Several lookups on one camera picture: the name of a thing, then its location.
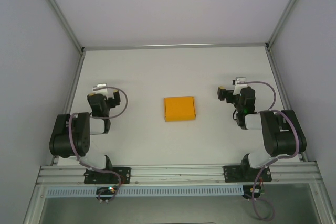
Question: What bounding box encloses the wide aluminium mounting rail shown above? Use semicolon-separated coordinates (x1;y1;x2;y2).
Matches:
36;162;322;186

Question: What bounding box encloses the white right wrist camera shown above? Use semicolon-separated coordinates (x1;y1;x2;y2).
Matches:
232;77;249;95

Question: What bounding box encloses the orange paper box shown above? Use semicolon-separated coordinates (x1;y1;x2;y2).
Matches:
163;96;197;123

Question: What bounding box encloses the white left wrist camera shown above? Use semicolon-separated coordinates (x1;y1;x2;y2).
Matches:
91;83;113;98

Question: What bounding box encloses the pale slotted cable duct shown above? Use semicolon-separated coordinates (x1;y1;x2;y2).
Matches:
46;184;244;198

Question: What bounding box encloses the small circuit board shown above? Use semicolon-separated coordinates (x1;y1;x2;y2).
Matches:
96;186;118;196
243;185;266;200

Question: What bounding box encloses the long aluminium frame bar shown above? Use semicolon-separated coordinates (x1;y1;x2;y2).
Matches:
82;42;268;51

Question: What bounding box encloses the small left circuit board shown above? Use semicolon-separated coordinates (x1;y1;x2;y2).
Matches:
96;186;118;196

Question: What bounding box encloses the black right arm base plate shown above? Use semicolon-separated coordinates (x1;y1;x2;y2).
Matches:
223;165;272;184

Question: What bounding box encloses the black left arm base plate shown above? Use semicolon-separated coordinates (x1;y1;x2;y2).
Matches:
83;166;132;185

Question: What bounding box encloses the small right circuit board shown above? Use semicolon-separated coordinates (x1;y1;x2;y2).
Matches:
243;185;266;200

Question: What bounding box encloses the short aluminium frame leg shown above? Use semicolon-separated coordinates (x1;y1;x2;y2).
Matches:
22;184;49;224
309;182;335;224

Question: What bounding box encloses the aluminium frame post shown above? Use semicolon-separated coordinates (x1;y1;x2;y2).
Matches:
265;0;314;51
31;0;86;53

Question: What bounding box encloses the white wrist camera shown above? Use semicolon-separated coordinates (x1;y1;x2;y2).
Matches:
91;83;113;98
232;77;249;95

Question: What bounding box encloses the aluminium table side rail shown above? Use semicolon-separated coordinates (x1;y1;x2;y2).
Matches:
53;49;87;166
265;48;309;162

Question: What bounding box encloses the grey metal sheet panel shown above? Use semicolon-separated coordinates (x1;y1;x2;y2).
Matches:
39;195;322;224

